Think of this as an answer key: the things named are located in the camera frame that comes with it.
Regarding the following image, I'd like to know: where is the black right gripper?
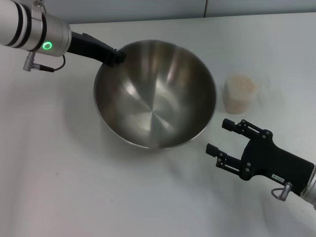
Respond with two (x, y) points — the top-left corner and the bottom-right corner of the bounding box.
(205, 118), (316, 196)

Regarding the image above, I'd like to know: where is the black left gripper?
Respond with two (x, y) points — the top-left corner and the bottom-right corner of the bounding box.
(66, 31), (127, 68)

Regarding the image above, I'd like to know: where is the clear plastic measuring cup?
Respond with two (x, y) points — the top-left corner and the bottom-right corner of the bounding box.
(222, 75), (271, 115)

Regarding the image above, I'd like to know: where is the white rice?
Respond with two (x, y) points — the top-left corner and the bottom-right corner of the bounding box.
(223, 76), (259, 114)

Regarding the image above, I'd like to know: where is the stainless steel mixing bowl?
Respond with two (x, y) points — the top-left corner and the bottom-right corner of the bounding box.
(93, 39), (217, 151)

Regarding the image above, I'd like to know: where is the right wrist connector cable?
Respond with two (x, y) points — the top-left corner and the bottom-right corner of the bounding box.
(271, 182), (293, 200)

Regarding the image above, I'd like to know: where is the wrist connector cable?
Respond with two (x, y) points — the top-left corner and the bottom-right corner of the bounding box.
(271, 182), (293, 200)
(23, 52), (66, 73)

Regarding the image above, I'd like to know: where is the left wrist connector cable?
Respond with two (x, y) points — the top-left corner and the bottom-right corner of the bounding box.
(23, 52), (66, 73)

